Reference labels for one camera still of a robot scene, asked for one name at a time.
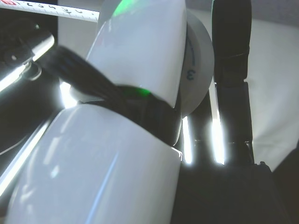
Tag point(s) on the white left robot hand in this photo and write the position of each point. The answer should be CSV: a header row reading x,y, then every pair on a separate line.
x,y
93,163

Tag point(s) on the grey tape measure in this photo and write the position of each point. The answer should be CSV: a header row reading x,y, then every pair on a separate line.
x,y
198,58

